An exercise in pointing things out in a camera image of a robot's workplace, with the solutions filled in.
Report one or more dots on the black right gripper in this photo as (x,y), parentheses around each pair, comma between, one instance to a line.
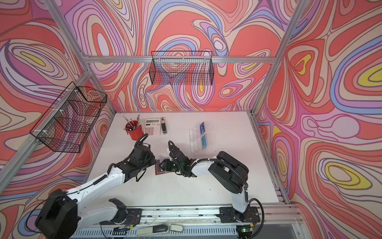
(166,166)

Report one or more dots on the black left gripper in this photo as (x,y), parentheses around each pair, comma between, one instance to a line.
(152,157)

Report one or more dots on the red leather card holder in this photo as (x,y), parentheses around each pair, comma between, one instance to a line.
(161,167)

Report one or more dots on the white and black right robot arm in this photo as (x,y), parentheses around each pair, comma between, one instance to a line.
(229,172)

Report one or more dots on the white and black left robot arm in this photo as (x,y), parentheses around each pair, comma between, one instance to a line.
(65,212)

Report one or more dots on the clear plastic card tray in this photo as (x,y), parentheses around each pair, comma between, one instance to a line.
(195,139)

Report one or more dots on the teal credit card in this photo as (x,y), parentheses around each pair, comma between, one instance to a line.
(204,141)

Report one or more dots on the blue VIP credit card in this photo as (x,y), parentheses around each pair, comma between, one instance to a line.
(202,128)

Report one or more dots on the red metal pen bucket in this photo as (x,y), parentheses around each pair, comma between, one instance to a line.
(134,130)

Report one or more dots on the pink desk calculator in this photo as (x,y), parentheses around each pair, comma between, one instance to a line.
(152,127)

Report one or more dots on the beige and black stapler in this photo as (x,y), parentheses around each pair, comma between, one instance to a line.
(163,126)

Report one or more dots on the black wire basket on left wall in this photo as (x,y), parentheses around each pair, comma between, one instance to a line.
(68,122)

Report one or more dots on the black wire basket on wall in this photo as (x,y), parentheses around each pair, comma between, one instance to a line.
(68,122)
(175,67)

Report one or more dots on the black wire basket on back wall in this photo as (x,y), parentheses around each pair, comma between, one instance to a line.
(175,67)

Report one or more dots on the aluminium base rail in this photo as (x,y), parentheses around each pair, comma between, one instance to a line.
(281,221)

